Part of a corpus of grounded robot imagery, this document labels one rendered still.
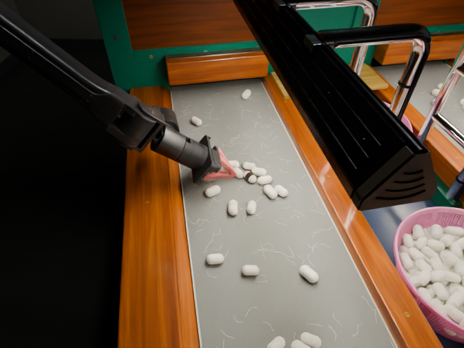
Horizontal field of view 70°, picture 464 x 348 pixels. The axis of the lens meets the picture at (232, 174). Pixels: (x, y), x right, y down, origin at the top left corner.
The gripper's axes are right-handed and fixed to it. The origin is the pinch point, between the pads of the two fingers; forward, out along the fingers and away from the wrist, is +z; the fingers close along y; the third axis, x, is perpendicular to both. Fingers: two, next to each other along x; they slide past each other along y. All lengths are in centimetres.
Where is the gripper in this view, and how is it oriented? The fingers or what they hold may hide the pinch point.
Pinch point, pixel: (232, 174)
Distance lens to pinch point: 75.9
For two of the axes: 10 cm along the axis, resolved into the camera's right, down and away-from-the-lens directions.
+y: -1.8, -6.8, 7.1
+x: -6.3, 6.3, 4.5
